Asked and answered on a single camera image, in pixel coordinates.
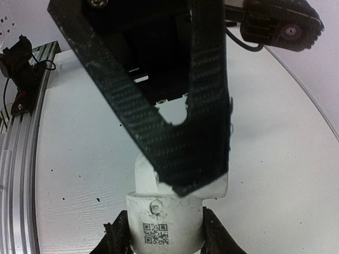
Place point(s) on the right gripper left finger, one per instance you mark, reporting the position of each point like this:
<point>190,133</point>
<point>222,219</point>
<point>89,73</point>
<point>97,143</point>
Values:
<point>117,237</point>

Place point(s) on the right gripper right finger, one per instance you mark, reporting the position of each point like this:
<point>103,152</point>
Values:
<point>217,238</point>

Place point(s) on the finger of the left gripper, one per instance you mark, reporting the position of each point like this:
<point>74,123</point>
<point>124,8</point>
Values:
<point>161,67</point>

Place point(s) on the white elbow fitting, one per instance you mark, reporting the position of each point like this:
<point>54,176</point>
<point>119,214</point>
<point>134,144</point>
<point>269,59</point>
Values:
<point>162,222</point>

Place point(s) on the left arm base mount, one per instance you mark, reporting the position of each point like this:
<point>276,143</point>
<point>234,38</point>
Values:
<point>27,77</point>

